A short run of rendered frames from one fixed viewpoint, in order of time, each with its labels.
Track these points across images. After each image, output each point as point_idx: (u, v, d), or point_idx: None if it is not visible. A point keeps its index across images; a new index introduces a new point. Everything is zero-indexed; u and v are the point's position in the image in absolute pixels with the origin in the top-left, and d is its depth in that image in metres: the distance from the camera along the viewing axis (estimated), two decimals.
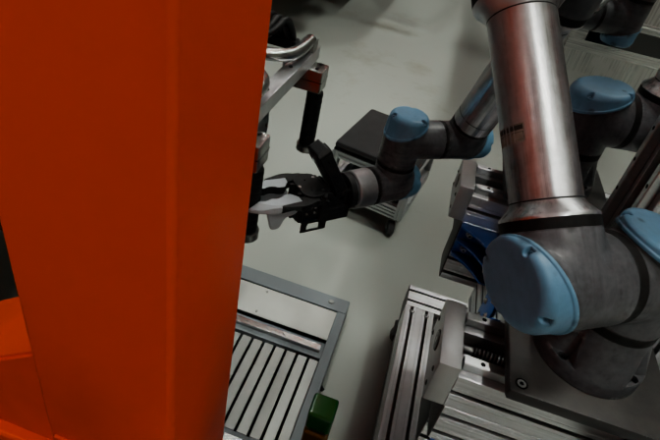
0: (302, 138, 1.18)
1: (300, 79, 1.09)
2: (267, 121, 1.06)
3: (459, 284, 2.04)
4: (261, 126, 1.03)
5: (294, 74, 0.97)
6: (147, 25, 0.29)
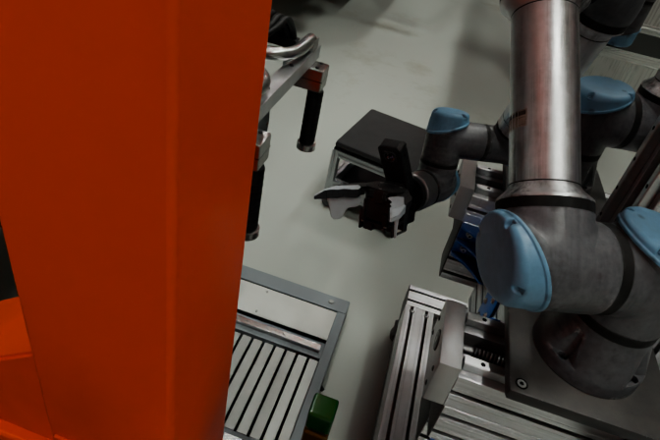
0: (302, 137, 1.18)
1: (300, 78, 1.09)
2: (268, 120, 1.07)
3: (459, 284, 2.04)
4: (262, 125, 1.04)
5: (294, 73, 0.97)
6: (147, 25, 0.29)
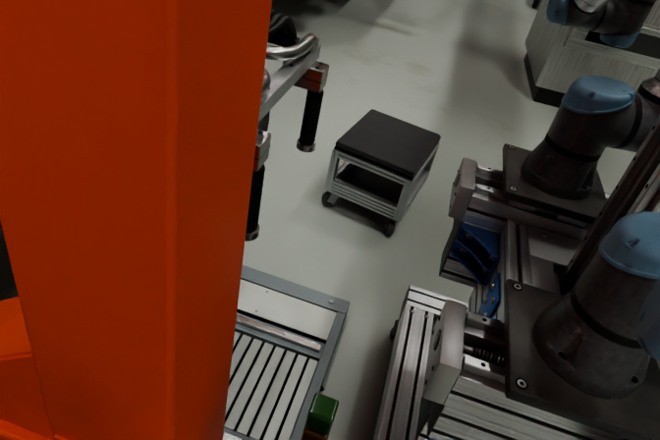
0: (302, 137, 1.18)
1: (300, 78, 1.09)
2: (268, 120, 1.07)
3: (459, 284, 2.04)
4: (262, 125, 1.04)
5: (294, 73, 0.97)
6: (147, 25, 0.29)
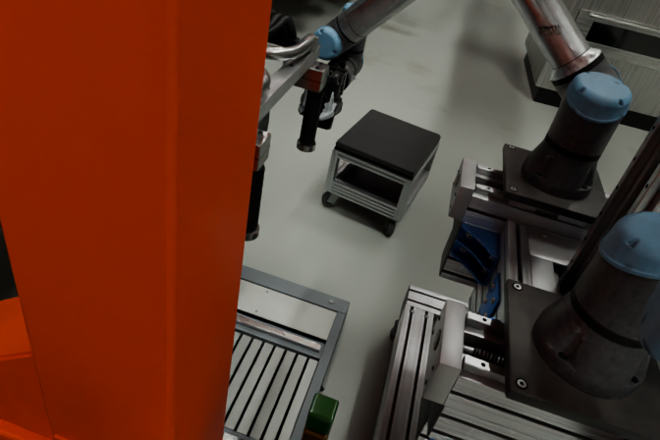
0: (302, 137, 1.18)
1: (300, 78, 1.09)
2: (268, 120, 1.07)
3: (459, 284, 2.04)
4: (262, 125, 1.04)
5: (294, 73, 0.97)
6: (147, 25, 0.29)
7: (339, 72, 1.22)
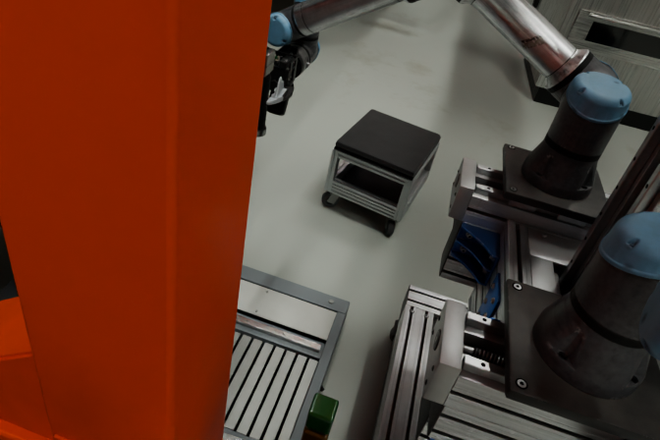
0: None
1: None
2: None
3: (459, 284, 2.04)
4: None
5: None
6: (147, 25, 0.29)
7: (289, 57, 1.24)
